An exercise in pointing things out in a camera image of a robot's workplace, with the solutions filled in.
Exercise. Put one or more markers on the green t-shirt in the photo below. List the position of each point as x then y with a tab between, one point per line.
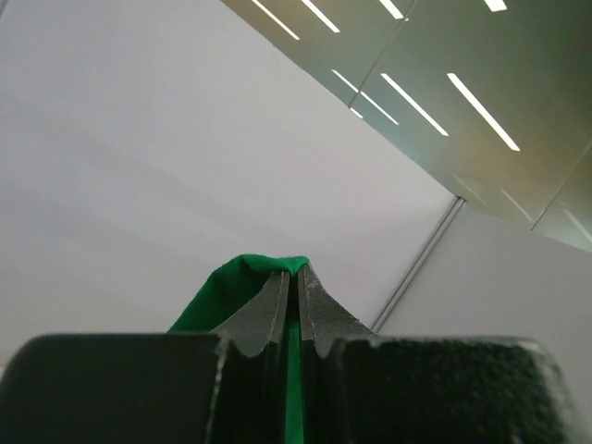
224	292

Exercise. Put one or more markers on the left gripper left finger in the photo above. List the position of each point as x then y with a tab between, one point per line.
251	397

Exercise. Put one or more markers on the right aluminium frame post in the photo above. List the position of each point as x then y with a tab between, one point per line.
416	265

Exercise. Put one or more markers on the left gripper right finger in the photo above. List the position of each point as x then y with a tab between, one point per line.
323	322

